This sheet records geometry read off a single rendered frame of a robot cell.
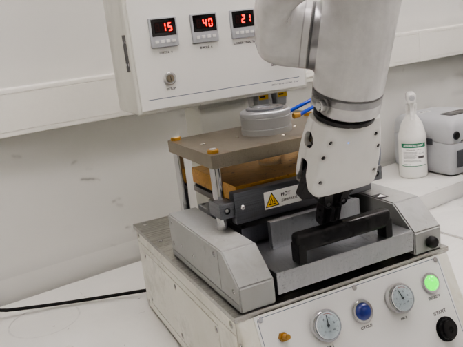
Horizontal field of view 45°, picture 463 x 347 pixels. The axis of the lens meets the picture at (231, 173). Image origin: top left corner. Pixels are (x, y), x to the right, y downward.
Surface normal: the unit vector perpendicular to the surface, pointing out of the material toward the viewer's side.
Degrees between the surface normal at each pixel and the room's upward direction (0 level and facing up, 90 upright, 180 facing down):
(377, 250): 90
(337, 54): 106
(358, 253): 90
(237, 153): 90
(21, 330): 0
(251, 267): 41
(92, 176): 90
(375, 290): 65
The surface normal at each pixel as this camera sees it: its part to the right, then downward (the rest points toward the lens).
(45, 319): -0.11, -0.96
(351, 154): 0.43, 0.49
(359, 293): 0.33, -0.26
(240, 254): 0.19, -0.62
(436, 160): -0.88, 0.22
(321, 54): -0.22, 0.62
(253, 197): 0.43, 0.17
